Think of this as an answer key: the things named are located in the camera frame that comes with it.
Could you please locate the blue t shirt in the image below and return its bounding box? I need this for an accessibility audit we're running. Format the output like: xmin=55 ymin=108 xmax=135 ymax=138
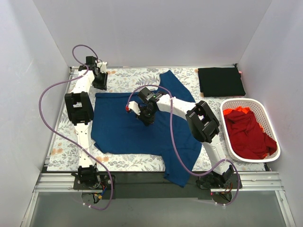
xmin=91 ymin=70 xmax=202 ymax=188

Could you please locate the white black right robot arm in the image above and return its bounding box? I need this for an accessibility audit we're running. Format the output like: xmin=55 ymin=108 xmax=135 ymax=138
xmin=126 ymin=86 xmax=234 ymax=188

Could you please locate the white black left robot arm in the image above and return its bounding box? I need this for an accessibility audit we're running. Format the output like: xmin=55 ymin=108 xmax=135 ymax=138
xmin=64 ymin=56 xmax=108 ymax=189

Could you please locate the folded black t shirt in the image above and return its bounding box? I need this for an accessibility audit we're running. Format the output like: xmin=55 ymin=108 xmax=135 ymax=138
xmin=198 ymin=67 xmax=246 ymax=97

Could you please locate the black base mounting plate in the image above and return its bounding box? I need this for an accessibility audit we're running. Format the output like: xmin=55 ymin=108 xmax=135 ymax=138
xmin=73 ymin=174 xmax=243 ymax=201

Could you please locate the floral patterned table mat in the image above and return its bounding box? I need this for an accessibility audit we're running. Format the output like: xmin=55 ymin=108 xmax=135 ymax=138
xmin=45 ymin=68 xmax=265 ymax=172

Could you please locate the orange t shirt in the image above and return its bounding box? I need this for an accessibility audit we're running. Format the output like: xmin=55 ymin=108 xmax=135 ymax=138
xmin=223 ymin=105 xmax=272 ymax=158

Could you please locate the red t shirt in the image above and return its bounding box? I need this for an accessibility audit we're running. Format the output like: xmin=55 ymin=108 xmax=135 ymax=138
xmin=223 ymin=110 xmax=277 ymax=159

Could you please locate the white perforated laundry basket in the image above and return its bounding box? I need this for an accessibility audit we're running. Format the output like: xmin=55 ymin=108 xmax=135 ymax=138
xmin=220 ymin=97 xmax=281 ymax=163

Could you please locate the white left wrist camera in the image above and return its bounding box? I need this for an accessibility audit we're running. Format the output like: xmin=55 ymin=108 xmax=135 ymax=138
xmin=97 ymin=61 xmax=108 ymax=73

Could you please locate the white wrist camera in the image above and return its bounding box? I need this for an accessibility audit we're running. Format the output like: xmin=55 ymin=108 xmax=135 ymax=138
xmin=125 ymin=101 xmax=141 ymax=115
xmin=97 ymin=61 xmax=108 ymax=73

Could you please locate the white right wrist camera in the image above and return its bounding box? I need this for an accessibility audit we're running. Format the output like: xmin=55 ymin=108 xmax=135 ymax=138
xmin=125 ymin=101 xmax=141 ymax=115

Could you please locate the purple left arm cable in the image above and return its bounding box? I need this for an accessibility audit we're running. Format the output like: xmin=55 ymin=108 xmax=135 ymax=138
xmin=39 ymin=44 xmax=114 ymax=210

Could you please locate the aluminium frame rail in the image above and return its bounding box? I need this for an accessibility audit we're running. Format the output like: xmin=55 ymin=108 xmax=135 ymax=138
xmin=35 ymin=171 xmax=284 ymax=192

